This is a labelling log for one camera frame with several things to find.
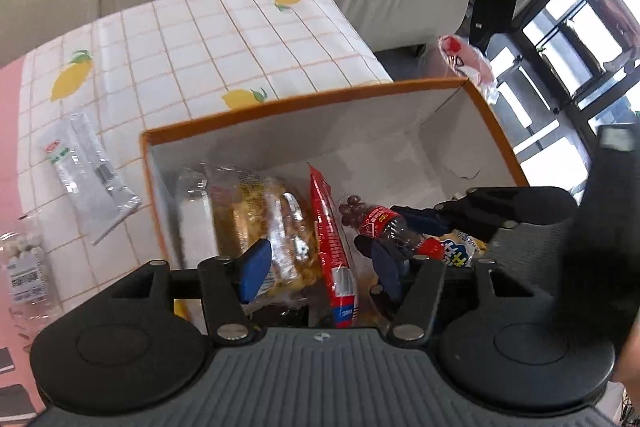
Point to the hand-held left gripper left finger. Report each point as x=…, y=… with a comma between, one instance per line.
x=255, y=269

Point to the small cola bottle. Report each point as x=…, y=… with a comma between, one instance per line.
x=380, y=219

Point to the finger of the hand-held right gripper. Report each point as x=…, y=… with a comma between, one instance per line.
x=500, y=207

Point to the glass balcony door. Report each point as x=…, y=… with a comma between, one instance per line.
x=590, y=32

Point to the black garment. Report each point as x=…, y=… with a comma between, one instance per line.
x=510, y=2

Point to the clear packet with green label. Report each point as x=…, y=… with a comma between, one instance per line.
x=85, y=167

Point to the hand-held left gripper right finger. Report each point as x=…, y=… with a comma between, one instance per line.
x=387, y=274

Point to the brown chocolate balls packet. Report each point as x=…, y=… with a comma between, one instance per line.
x=352, y=209

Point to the red snack packet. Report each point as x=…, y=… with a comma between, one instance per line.
x=330, y=237

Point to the colourful printed snack packet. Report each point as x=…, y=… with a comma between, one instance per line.
x=460, y=252

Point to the orange cardboard box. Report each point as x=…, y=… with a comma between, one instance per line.
x=350, y=132

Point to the lemon print tablecloth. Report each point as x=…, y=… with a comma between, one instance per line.
x=200, y=37

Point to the bread packet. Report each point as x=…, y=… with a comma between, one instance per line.
x=280, y=217

